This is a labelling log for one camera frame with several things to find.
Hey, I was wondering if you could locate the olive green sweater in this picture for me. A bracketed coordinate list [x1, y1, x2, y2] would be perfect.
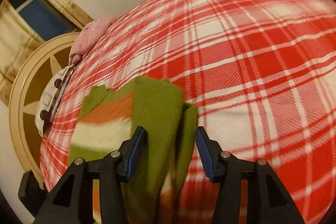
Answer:
[68, 76, 198, 223]

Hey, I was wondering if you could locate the white patterned pillow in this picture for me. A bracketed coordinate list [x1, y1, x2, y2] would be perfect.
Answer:
[35, 65, 75, 137]

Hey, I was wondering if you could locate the beige wooden headboard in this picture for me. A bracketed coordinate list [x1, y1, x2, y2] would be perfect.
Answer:
[9, 32, 79, 186]

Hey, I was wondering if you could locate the beige floral left curtain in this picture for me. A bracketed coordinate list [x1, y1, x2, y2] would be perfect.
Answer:
[0, 0, 45, 106]

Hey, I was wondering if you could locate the red white plaid bedspread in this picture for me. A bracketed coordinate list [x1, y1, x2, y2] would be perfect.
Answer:
[40, 0, 335, 223]

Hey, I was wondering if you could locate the dark blue window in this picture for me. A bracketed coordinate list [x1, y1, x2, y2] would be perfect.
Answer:
[9, 0, 79, 41]

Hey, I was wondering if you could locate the pink pillow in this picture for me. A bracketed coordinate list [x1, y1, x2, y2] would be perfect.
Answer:
[68, 16, 116, 65]

